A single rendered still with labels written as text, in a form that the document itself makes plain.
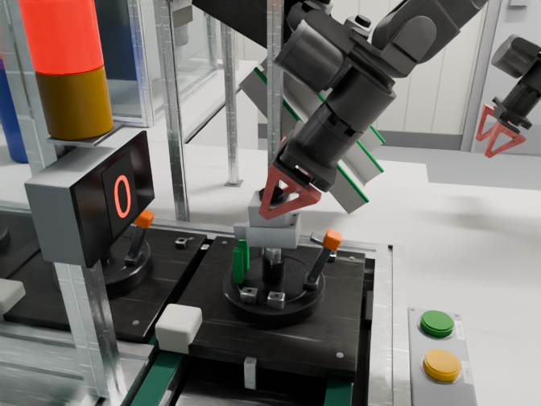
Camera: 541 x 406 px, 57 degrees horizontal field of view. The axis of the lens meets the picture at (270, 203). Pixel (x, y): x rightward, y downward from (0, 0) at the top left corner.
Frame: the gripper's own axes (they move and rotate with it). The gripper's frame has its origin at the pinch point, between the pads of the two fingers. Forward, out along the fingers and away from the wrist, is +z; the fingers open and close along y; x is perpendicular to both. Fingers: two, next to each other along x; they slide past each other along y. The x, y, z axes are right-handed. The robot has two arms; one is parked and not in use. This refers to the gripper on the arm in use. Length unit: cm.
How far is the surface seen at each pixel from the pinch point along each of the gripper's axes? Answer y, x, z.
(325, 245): 1.3, 8.5, -0.5
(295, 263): -4.0, 8.9, 7.8
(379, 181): -61, 28, 11
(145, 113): -87, -34, 49
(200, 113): -103, -22, 46
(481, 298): -18.0, 41.1, 1.1
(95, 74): 19.3, -19.5, -11.0
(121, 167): 18.2, -14.6, -4.6
